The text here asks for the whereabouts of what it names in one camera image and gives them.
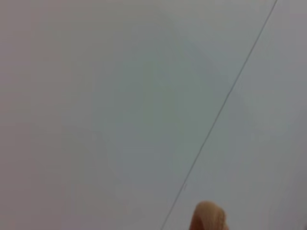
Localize brown woven handbag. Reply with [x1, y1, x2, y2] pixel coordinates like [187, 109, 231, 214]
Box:
[189, 200, 229, 230]

